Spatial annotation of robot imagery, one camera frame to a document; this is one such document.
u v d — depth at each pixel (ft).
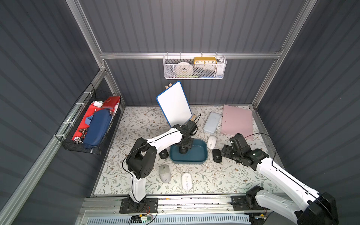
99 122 2.28
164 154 2.96
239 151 1.99
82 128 2.29
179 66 2.71
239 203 2.40
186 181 2.60
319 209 1.27
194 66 2.90
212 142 3.16
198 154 3.01
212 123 3.57
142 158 1.68
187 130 2.37
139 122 3.66
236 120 3.72
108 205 2.48
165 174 2.67
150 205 2.41
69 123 2.07
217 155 2.90
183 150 2.90
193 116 3.37
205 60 2.85
